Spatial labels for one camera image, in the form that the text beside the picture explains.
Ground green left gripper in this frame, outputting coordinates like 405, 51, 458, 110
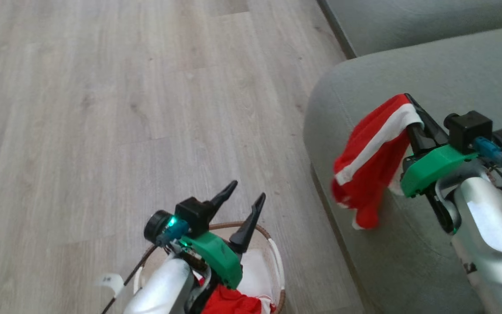
180, 180, 267, 290

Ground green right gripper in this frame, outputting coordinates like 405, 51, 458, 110
400, 93, 479, 198

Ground red shorts with white stripe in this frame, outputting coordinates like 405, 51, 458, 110
330, 94, 424, 230

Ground wicker laundry basket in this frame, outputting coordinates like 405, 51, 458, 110
133, 222, 286, 314

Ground white cloth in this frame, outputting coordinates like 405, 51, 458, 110
237, 249, 274, 302

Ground grey fabric sofa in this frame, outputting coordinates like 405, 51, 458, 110
302, 0, 502, 314

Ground red garment with white trim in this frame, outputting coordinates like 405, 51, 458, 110
200, 283, 276, 314

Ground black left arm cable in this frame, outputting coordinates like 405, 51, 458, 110
101, 242, 166, 314

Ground white cable tag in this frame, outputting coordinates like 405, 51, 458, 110
98, 273, 125, 298

